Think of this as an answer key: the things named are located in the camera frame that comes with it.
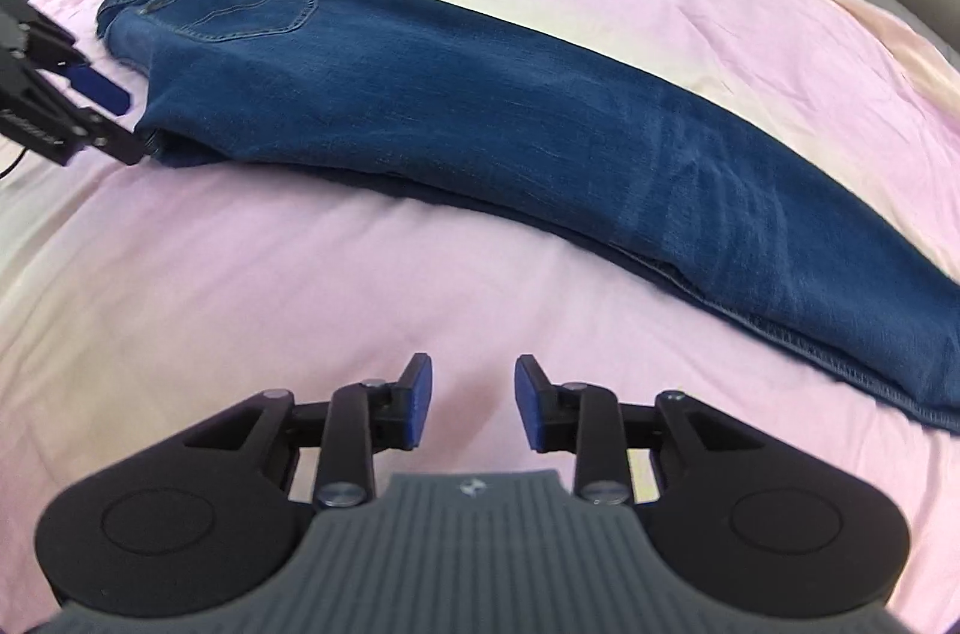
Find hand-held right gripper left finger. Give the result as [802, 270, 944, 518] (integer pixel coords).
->
[182, 353, 436, 507]

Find pink bed blanket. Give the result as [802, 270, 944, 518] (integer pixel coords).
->
[0, 0, 960, 634]

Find blue denim pants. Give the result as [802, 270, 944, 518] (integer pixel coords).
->
[96, 0, 960, 434]

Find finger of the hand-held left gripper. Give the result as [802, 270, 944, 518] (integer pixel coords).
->
[0, 0, 131, 116]
[0, 68, 145, 166]

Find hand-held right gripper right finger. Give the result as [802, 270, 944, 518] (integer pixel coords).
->
[514, 355, 757, 502]

